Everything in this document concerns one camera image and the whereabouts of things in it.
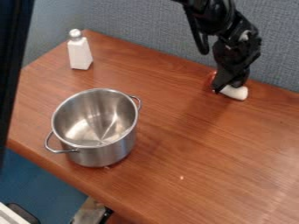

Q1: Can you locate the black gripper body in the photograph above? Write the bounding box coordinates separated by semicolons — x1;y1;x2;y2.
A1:
212;18;261;70

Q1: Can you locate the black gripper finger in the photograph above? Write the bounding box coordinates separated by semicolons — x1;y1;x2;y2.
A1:
228;67;249;88
209;64;241;94

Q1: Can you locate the red and white toy mushroom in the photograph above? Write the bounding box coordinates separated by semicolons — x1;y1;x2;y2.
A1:
204;69;248;102

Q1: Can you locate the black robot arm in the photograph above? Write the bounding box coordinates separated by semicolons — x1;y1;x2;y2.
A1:
172;0;261;94

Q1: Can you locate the stainless steel pot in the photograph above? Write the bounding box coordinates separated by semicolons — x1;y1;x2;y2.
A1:
44;88;142;167

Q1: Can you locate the white salt shaker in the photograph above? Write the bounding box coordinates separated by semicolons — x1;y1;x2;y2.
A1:
68;29;93;70

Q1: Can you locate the grey table leg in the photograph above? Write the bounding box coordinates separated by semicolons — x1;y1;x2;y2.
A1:
69;197;113;224

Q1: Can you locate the white and black floor object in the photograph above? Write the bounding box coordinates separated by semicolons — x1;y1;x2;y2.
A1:
0;202;41;224

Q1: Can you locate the dark vertical post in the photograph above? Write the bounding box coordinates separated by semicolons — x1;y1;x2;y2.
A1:
0;0;34;172

